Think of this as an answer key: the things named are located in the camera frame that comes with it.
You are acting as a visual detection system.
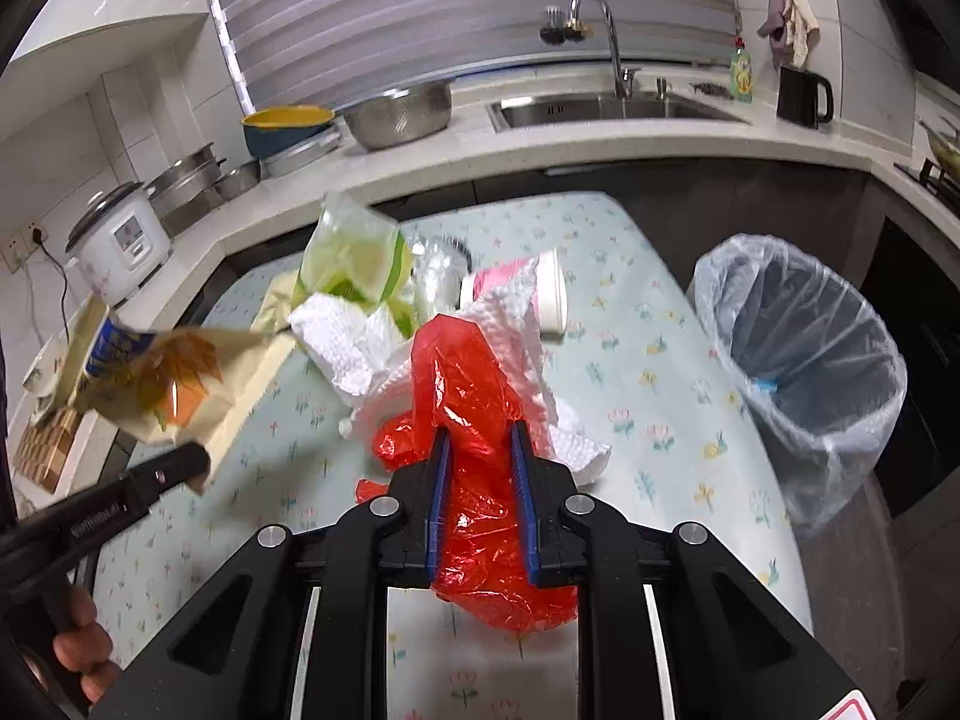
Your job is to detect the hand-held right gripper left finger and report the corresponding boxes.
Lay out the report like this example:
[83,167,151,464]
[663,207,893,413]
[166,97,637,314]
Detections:
[88,426,452,720]

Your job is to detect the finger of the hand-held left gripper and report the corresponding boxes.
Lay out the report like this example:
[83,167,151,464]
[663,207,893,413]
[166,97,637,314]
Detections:
[118,441,212,505]

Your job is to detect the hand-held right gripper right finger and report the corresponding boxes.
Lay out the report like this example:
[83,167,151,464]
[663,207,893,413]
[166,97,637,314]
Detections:
[510,420,863,720]

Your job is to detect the cream snack bag orange print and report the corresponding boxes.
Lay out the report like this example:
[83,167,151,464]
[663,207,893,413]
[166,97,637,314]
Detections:
[64,292,301,497]

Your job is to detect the red plastic bag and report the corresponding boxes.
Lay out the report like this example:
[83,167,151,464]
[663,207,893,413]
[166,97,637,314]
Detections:
[356,313,582,635]

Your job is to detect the plain cream foil-lined bag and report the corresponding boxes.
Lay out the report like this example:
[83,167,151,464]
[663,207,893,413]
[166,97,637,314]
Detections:
[251,270,308,338]

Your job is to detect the white plastic bag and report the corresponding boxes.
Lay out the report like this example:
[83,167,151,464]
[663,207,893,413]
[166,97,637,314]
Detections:
[690,232,908,541]

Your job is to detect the person's left hand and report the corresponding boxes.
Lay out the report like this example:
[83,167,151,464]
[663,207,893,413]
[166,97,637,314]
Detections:
[22,581,125,706]

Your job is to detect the wooden checkered box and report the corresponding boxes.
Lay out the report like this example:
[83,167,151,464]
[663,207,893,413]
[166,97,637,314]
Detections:
[11,405,83,496]

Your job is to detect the floral tablecloth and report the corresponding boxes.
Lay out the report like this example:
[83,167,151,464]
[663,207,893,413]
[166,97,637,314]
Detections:
[90,191,815,720]

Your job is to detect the white bowl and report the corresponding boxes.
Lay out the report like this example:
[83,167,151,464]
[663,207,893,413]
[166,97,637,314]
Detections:
[21,349,72,398]

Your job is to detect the white paper towel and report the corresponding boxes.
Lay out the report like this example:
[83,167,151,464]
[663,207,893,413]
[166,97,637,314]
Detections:
[287,292,412,400]
[339,291,612,487]

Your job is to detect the pink and white cup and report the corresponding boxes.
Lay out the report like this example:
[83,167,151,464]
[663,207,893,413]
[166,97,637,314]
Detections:
[459,247,571,338]

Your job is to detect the crumpled clear plastic bottle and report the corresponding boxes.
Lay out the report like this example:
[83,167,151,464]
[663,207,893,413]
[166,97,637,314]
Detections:
[409,235,473,320]

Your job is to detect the white rice cooker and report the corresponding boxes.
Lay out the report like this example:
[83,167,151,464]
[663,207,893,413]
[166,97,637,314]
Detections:
[64,180,173,308]

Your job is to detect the green plastic bag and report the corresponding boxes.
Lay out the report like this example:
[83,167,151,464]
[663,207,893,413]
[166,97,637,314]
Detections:
[292,191,417,338]

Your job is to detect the stacked steel pots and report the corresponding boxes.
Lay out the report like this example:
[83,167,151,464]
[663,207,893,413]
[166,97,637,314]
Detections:
[146,144,226,237]

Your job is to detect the small steel basin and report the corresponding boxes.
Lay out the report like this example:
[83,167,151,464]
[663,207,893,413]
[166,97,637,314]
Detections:
[214,159,263,202]

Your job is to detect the blue and yellow bowl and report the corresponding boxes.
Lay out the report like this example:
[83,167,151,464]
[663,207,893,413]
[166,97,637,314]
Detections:
[240,105,336,160]

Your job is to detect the steel colander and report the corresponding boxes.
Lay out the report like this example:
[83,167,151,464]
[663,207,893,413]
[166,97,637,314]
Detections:
[341,79,455,151]

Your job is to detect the white stone kitchen counter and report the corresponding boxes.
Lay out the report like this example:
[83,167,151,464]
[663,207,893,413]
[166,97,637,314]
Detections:
[0,75,960,511]

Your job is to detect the steel sink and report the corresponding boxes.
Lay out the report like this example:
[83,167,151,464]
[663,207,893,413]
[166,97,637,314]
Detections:
[486,92,751,130]

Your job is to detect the green dish soap bottle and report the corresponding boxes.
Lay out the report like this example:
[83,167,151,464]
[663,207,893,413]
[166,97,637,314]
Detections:
[729,37,755,104]

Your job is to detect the chrome faucet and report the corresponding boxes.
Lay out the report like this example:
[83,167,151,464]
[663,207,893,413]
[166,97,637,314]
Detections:
[540,0,642,100]

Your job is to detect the black mug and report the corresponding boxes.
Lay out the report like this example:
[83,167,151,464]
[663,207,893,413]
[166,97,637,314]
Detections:
[776,64,835,130]

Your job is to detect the grey window blind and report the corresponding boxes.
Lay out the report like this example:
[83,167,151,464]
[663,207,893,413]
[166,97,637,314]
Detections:
[196,0,740,113]

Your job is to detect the gas stove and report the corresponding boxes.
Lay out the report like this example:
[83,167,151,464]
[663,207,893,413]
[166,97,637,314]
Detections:
[896,157,960,215]

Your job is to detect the purple hanging cloth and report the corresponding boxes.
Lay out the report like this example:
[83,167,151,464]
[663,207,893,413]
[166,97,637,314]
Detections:
[756,0,792,68]

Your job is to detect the wok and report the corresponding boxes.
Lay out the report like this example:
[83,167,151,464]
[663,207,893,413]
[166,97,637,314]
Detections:
[919,116,960,173]

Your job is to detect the cream hanging cloth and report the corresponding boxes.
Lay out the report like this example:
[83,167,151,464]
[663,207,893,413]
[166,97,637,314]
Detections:
[784,0,820,68]

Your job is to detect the black power cable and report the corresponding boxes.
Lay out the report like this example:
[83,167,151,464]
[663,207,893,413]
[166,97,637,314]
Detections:
[30,229,76,346]

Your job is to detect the wall power outlet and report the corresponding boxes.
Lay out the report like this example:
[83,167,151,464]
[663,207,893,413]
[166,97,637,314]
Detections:
[0,223,46,275]

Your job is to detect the white wall cabinet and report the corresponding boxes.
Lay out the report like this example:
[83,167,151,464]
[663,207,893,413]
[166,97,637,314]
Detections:
[11,11,211,83]

